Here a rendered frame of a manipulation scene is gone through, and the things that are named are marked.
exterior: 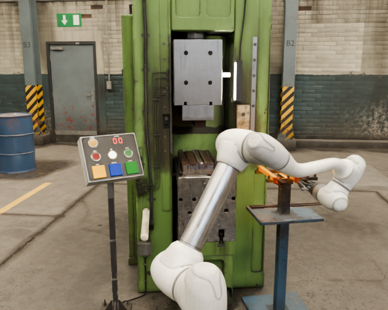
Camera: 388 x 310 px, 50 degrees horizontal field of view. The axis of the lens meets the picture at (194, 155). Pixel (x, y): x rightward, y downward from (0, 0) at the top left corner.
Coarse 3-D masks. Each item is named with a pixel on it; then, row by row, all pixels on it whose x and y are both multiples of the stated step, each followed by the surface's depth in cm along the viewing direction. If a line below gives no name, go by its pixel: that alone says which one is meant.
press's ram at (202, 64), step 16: (176, 48) 250; (192, 48) 251; (208, 48) 252; (176, 64) 252; (192, 64) 253; (208, 64) 254; (176, 80) 254; (192, 80) 255; (208, 80) 256; (176, 96) 256; (192, 96) 257; (208, 96) 258
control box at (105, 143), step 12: (84, 144) 239; (108, 144) 246; (120, 144) 249; (132, 144) 253; (84, 156) 237; (108, 156) 243; (120, 156) 246; (132, 156) 250; (84, 168) 237; (108, 168) 241; (96, 180) 235; (108, 180) 239; (120, 180) 247
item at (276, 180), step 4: (260, 168) 260; (264, 168) 258; (264, 172) 252; (268, 172) 247; (272, 176) 239; (276, 176) 239; (272, 180) 238; (276, 180) 233; (280, 180) 228; (280, 184) 228; (284, 184) 225
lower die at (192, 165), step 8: (184, 152) 307; (192, 152) 302; (200, 152) 297; (184, 160) 280; (192, 160) 275; (208, 160) 275; (184, 168) 266; (192, 168) 267; (200, 168) 267; (208, 168) 268
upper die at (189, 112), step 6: (180, 108) 275; (186, 108) 258; (192, 108) 259; (198, 108) 259; (204, 108) 259; (210, 108) 260; (180, 114) 276; (186, 114) 259; (192, 114) 260; (198, 114) 260; (204, 114) 260; (210, 114) 261; (186, 120) 260; (192, 120) 260; (198, 120) 261; (204, 120) 261
